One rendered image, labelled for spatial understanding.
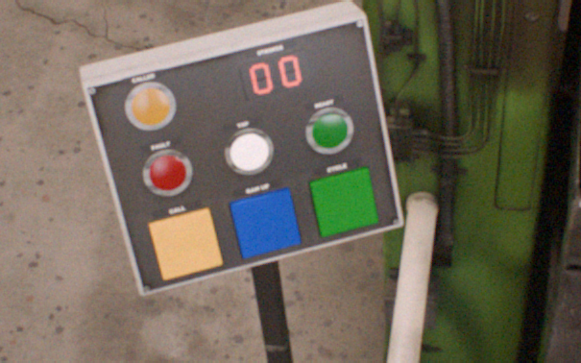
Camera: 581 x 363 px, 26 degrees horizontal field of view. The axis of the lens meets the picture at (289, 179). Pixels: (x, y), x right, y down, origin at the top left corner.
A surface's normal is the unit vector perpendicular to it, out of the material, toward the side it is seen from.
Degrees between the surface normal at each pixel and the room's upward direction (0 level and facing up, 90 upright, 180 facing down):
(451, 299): 90
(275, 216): 60
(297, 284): 0
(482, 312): 90
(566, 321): 90
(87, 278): 0
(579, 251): 90
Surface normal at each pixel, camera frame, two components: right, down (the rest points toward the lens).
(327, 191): 0.19, 0.34
